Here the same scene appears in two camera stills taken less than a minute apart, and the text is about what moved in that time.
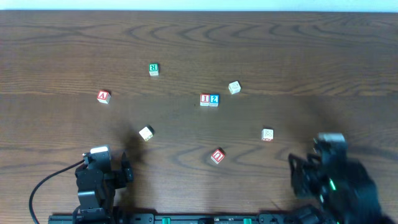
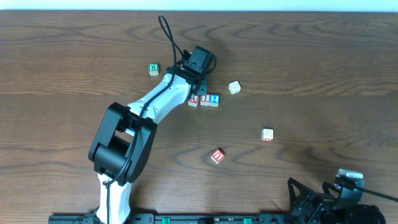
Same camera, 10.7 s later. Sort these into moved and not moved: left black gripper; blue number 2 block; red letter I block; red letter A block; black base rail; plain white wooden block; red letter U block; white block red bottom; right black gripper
Moved: right black gripper; left black gripper; red letter A block
Not moved: white block red bottom; blue number 2 block; plain white wooden block; red letter U block; black base rail; red letter I block
